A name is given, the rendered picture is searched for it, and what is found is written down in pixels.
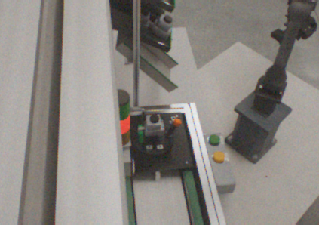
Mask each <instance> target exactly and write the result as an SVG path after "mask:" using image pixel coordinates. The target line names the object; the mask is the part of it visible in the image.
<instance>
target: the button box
mask: <svg viewBox="0 0 319 225"><path fill-rule="evenodd" d="M212 134H215V135H217V136H219V138H220V142H219V144H217V145H213V144H210V142H209V140H208V139H209V137H210V136H211V135H212ZM212 134H203V136H204V142H205V146H206V148H207V154H208V159H209V160H210V166H211V168H212V172H213V179H214V180H215V184H216V190H217V192H218V194H220V193H233V191H234V189H235V186H236V184H237V183H236V181H235V176H234V174H233V170H232V166H231V164H230V160H229V157H228V153H227V151H226V147H225V142H224V140H223V137H222V133H221V132H219V133H212ZM216 151H221V152H222V153H224V154H225V160H223V162H217V161H215V160H214V159H213V154H214V153H215V152H216Z"/></svg>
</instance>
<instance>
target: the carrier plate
mask: <svg viewBox="0 0 319 225"><path fill-rule="evenodd" d="M156 114H159V115H160V118H161V120H163V123H164V124H165V125H166V126H167V127H168V128H170V127H171V126H172V125H169V121H171V119H170V117H174V116H176V119H180V121H181V124H180V126H177V128H176V129H175V130H174V132H173V136H174V141H173V146H172V149H170V151H169V152H168V153H166V155H164V156H161V157H156V158H151V157H146V156H143V155H141V154H140V153H138V152H137V151H136V149H135V147H134V145H133V133H134V131H135V129H136V128H138V125H141V124H142V114H141V115H134V116H130V141H131V152H132V157H133V161H134V167H135V172H134V173H133V176H135V175H147V174H155V172H156V171H160V174H162V173H168V172H175V171H178V172H180V171H190V170H193V168H194V165H193V163H192V157H191V154H190V149H189V142H188V140H187V135H186V129H185V126H184V121H183V118H182V113H181V112H163V113H156Z"/></svg>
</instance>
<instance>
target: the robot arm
mask: <svg viewBox="0 0 319 225"><path fill-rule="evenodd" d="M317 3H318V0H288V1H287V4H288V5H289V6H288V8H287V14H286V16H285V17H286V18H287V22H286V23H284V26H285V27H286V29H285V30H284V31H283V30H281V29H276V30H274V32H271V37H272V38H273V39H275V40H277V41H278V43H279V45H280V47H279V49H278V52H277V56H276V58H275V61H274V62H273V65H271V66H270V67H269V68H268V69H267V70H266V72H265V75H262V76H261V77H260V78H259V79H258V82H257V84H256V88H255V91H254V93H255V98H254V101H253V105H252V106H251V109H253V110H254V111H256V112H257V113H258V114H260V115H261V116H263V117H264V118H268V116H270V115H271V113H272V112H274V111H275V110H276V104H279V105H280V103H281V100H282V98H283V94H284V92H285V89H286V87H287V73H286V70H285V68H287V62H288V59H289V58H290V53H291V52H292V49H293V45H294V43H295V41H296V40H297V41H298V40H299V39H300V38H302V39H307V38H309V37H310V36H312V34H313V33H314V32H315V31H316V28H317V23H316V22H315V18H314V17H312V16H310V15H311V12H312V11H314V10H315V8H316V6H317ZM260 85H261V86H262V88H260V87H259V86H260ZM280 92H281V94H280Z"/></svg>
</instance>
